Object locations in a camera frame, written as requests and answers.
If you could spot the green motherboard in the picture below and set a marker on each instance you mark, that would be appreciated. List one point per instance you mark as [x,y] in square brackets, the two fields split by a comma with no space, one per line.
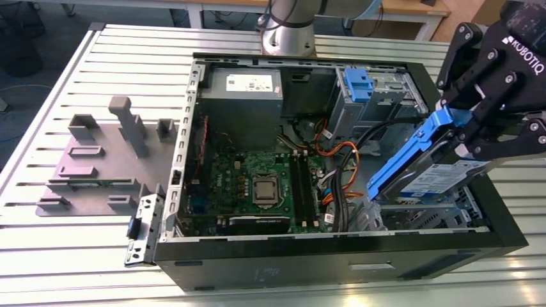
[225,166]

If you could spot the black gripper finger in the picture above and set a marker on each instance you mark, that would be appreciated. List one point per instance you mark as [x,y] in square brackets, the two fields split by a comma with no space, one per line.
[462,73]
[507,140]

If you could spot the green RAM stick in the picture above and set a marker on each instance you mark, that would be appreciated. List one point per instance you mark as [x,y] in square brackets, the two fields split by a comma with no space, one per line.
[91,184]

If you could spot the black graphics card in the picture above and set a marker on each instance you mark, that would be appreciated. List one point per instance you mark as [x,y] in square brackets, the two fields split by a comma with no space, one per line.
[255,225]

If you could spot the brown wooden cabinet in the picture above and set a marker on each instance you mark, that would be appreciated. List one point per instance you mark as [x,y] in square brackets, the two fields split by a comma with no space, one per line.
[486,11]

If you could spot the metal disk bay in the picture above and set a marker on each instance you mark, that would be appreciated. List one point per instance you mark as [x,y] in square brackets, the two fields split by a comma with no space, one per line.
[418,208]

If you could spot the grey power supply unit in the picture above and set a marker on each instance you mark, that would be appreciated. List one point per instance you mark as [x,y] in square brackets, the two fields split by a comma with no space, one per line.
[239,118]

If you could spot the grey metal drive cage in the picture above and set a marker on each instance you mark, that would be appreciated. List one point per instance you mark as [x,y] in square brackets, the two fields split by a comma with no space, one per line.
[354,112]

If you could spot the blue plastic drive latch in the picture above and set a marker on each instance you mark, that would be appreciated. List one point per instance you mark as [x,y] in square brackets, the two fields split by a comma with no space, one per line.
[358,84]

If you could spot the black RAM slot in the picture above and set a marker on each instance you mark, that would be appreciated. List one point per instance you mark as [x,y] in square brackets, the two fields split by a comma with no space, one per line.
[297,188]
[309,188]

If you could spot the silver CPU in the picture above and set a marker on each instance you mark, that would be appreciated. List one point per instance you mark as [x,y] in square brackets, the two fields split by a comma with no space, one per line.
[264,191]

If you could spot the CPU socket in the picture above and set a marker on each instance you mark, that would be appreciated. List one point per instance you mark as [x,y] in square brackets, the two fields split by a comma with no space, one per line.
[264,176]

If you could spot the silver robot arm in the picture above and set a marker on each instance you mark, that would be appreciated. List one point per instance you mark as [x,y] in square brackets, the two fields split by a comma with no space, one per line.
[289,35]

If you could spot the hard disk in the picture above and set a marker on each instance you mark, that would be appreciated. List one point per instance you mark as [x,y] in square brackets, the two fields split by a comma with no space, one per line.
[443,179]

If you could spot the metal expansion slot bracket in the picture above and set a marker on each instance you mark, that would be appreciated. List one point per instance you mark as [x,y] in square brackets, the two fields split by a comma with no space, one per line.
[147,217]

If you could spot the grey parts rack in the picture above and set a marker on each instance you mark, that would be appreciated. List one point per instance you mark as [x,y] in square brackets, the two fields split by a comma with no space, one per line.
[111,166]

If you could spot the wooden desk with white frame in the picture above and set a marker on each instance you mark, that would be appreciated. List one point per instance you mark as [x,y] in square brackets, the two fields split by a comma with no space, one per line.
[430,12]

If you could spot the black PC case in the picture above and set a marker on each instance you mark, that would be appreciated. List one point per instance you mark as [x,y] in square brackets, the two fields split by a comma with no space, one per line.
[297,265]

